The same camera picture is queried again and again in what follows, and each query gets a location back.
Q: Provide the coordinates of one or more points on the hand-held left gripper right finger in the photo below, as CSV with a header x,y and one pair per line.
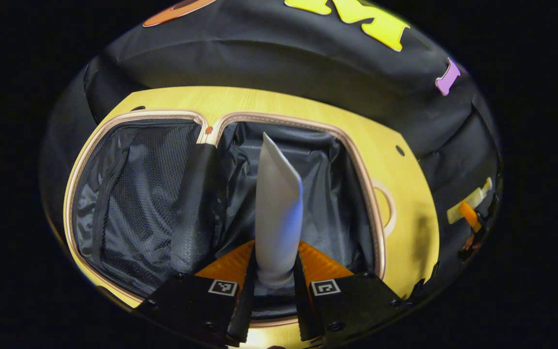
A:
x,y
303,310

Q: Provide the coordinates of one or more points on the small pink suitcase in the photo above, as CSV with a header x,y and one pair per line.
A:
x,y
138,203

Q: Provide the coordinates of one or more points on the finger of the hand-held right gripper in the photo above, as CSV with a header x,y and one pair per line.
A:
x,y
468,213

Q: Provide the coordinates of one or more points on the black backdrop cloth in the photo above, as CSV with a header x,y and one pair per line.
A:
x,y
259,63

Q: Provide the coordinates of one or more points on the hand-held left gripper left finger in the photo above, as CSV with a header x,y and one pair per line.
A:
x,y
242,315

